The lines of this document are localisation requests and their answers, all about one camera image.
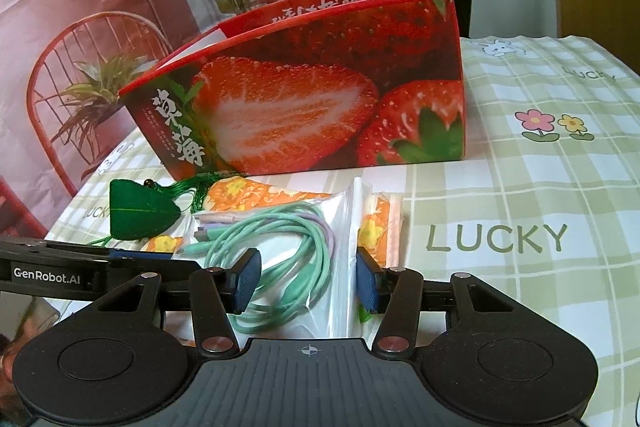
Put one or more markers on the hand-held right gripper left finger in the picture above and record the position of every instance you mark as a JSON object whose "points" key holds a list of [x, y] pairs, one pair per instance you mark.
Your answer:
{"points": [[246, 279]]}

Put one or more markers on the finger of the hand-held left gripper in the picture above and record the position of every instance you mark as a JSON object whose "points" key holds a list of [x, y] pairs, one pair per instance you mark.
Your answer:
{"points": [[140, 255]]}

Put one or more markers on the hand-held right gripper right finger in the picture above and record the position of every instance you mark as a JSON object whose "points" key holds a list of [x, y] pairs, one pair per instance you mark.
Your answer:
{"points": [[369, 282]]}

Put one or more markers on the green thread sachet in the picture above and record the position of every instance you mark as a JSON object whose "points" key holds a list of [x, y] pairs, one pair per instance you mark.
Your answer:
{"points": [[142, 209]]}

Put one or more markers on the red strawberry print box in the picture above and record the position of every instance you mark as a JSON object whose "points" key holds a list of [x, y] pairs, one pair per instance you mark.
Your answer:
{"points": [[300, 107]]}

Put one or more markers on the bagged orange floral cloth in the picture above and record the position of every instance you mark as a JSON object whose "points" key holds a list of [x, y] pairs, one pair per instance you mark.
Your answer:
{"points": [[372, 227]]}

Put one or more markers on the green checked rabbit tablecloth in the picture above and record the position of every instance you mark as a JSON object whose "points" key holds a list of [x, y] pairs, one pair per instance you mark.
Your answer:
{"points": [[525, 187]]}

